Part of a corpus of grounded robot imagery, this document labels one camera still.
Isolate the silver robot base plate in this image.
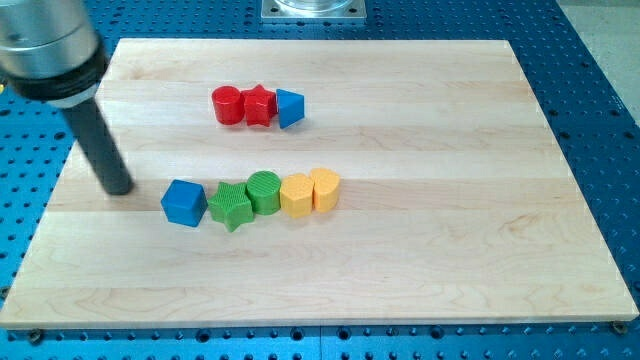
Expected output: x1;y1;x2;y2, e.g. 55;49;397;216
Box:
261;0;367;20

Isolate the board corner screw left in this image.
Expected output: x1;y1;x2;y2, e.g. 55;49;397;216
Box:
26;329;44;345

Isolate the red star block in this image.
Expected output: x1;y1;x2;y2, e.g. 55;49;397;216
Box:
241;84;278;127

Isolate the yellow hexagon block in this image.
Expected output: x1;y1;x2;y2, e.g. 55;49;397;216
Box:
280;173;314;218

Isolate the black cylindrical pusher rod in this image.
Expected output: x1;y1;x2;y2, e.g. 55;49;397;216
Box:
62;98;134;195

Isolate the blue triangle block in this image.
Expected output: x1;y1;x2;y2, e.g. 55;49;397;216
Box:
276;89;305;129

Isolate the board corner screw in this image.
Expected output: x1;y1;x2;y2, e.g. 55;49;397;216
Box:
26;329;44;345
610;321;628;336

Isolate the light wooden board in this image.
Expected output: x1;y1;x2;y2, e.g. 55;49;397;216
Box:
1;39;638;329

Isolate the green star block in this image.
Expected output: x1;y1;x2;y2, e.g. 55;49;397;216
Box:
207;182;254;232

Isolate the green cylinder block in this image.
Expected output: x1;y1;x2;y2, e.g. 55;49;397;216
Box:
246;171;281;215

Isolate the yellow half-round block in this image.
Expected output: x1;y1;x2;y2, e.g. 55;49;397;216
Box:
310;168;340;212

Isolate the blue cube block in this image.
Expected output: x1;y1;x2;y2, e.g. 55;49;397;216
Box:
161;179;207;227

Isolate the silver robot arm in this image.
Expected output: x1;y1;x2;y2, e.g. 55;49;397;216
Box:
1;0;134;195

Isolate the red cylinder block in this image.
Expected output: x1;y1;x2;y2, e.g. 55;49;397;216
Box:
211;85;245;126

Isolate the board corner screw right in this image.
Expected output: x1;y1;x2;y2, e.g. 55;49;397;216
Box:
610;321;628;336

